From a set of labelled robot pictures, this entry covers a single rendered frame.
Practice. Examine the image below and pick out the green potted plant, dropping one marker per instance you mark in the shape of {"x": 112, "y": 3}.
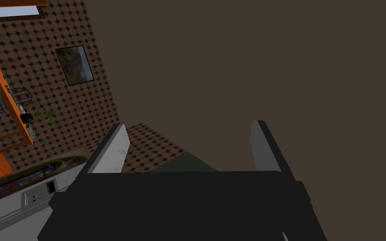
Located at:
{"x": 45, "y": 114}

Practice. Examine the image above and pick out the grey dishwasher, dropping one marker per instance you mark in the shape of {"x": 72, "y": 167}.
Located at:
{"x": 15, "y": 207}

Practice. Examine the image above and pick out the dark framed wall picture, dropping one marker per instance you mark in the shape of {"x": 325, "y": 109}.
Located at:
{"x": 75, "y": 65}

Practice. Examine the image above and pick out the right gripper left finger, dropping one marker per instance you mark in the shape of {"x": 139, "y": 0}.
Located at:
{"x": 112, "y": 152}

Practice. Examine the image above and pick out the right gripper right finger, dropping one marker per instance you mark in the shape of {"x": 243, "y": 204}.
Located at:
{"x": 267, "y": 150}

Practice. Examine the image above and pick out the dark framed window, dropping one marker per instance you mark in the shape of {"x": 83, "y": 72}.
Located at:
{"x": 15, "y": 10}

